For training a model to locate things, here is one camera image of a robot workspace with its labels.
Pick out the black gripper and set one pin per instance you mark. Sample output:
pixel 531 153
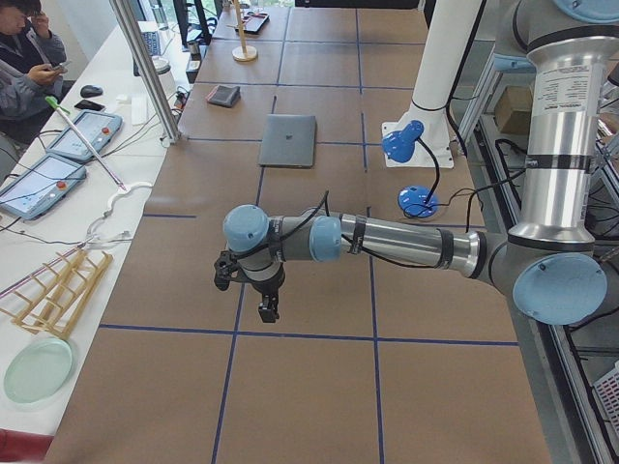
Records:
pixel 267 288

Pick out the grey laptop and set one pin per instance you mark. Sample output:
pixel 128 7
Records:
pixel 288 141

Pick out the blue desk lamp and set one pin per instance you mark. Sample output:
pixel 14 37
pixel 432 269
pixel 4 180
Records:
pixel 399 147

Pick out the grey folded cloth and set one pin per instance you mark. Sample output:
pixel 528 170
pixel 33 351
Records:
pixel 224 96

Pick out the wooden dish rack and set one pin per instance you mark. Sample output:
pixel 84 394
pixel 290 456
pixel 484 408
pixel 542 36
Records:
pixel 52 299

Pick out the pale green plate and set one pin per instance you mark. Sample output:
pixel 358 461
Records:
pixel 38 371

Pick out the upper teach pendant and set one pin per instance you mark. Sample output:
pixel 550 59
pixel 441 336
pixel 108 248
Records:
pixel 96 126

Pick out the teach pendant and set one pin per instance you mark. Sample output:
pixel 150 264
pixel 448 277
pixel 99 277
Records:
pixel 41 187
pixel 96 126

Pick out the wooden mug tree stand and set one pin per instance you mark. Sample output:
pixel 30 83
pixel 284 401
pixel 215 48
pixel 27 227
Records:
pixel 243 53

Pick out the lower teach pendant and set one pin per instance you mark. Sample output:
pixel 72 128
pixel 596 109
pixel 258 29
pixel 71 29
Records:
pixel 41 187

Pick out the black computer mouse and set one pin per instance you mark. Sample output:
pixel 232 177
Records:
pixel 90 91

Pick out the seated person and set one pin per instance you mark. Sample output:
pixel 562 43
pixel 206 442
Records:
pixel 32 59

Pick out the grey plastic basket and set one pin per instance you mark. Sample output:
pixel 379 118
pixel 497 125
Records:
pixel 607 389

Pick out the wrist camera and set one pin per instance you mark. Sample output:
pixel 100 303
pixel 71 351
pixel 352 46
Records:
pixel 227 270

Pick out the aluminium frame post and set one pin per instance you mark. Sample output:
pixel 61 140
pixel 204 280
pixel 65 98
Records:
pixel 161 102

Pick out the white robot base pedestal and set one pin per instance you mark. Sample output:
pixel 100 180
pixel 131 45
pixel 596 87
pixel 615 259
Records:
pixel 451 26

